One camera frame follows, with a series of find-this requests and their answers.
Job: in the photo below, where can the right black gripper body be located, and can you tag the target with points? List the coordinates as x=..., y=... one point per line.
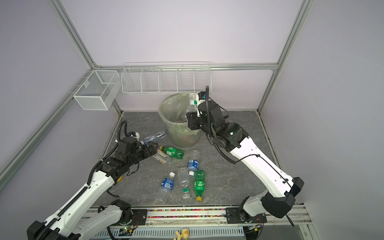
x=198, y=124

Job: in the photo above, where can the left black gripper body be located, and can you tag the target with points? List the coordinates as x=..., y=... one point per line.
x=141, y=153

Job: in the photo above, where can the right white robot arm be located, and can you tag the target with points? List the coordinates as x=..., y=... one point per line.
x=236, y=146

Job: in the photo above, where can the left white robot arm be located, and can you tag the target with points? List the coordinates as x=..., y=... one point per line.
x=66, y=224

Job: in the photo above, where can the green-lined mesh waste bin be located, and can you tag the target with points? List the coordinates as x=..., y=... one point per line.
x=172, y=111

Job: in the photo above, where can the clear bottle dark blue neck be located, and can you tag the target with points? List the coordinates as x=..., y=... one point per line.
x=155, y=137

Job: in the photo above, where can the green bottle yellow cap upper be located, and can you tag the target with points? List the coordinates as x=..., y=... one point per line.
x=172, y=152

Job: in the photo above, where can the green bottle yellow cap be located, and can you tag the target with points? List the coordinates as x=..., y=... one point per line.
x=172, y=152
x=199, y=185

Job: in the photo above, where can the clear bottle blue label white cap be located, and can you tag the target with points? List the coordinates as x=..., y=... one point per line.
x=166, y=188

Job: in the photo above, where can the clear bottle blue label upright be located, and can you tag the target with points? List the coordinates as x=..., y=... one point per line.
x=193, y=163

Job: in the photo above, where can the clear bottle green cap small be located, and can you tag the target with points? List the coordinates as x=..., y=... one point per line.
x=184, y=178

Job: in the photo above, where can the green bottle yellow cap lower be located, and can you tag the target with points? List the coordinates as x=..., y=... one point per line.
x=199, y=185

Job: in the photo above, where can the yellow toy figure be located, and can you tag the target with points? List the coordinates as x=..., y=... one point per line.
x=183, y=234

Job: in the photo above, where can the white wire wall shelf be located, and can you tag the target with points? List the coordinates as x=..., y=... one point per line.
x=166, y=77

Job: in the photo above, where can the white mesh wall basket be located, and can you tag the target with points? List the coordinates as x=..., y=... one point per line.
x=99, y=90

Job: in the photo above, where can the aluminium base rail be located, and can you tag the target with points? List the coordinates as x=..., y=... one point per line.
x=214, y=216

